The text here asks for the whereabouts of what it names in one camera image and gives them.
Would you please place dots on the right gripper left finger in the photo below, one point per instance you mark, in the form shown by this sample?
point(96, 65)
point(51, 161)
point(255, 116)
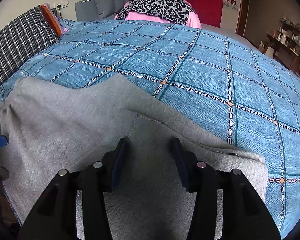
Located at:
point(53, 216)

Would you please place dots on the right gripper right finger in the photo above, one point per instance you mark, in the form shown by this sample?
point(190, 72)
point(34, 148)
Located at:
point(245, 215)

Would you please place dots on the grey sweatpants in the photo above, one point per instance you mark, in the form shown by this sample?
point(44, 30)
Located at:
point(50, 127)

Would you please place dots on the plaid pillow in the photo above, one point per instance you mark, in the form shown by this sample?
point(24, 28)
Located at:
point(22, 38)

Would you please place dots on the blue patterned bedspread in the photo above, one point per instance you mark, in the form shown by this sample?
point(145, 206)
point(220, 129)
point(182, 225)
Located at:
point(233, 91)

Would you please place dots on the orange red cushion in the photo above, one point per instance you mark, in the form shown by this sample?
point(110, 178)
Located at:
point(52, 19)

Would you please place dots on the dark wooden desk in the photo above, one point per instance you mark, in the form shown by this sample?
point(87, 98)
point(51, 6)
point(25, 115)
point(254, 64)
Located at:
point(283, 44)

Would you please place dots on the grey padded headboard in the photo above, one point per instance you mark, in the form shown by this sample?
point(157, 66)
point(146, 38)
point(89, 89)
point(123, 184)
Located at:
point(88, 10)

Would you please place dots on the pink quilt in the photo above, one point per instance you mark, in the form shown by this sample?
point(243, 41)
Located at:
point(165, 17)

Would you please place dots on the leopard print blanket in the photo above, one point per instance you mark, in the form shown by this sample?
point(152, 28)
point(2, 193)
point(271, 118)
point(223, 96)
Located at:
point(160, 5)

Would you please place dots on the wall power socket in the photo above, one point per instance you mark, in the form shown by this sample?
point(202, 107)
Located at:
point(61, 4)

